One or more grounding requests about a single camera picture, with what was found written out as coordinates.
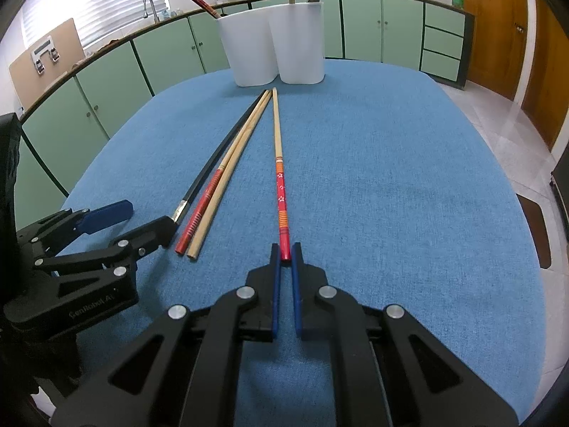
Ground brown floor mat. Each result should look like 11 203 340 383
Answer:
516 193 552 270

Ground wooden door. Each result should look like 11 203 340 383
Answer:
461 0 530 101
520 0 569 152

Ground blue table cloth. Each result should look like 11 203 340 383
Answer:
58 58 547 427

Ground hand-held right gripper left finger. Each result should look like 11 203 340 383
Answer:
52 243 282 427

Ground white double utensil holder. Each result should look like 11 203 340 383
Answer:
216 1 325 87

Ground white wall-mount holder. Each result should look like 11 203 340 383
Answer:
30 39 60 72

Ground green lower cabinets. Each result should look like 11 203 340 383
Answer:
13 0 475 214

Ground wooden board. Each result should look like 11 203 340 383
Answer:
9 18 85 110

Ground dark cloth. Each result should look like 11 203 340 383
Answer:
0 113 23 232

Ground red flowered bamboo chopstick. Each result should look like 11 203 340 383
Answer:
271 87 293 262

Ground white window blind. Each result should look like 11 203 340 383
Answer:
20 0 166 45

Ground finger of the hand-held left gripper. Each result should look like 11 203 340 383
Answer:
33 216 177 277
15 200 134 259

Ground red striped bamboo chopstick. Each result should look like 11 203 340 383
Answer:
175 90 271 256

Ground black chopstick silver tip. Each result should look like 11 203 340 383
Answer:
171 90 270 224

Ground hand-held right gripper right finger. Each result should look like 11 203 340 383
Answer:
291 242 520 427

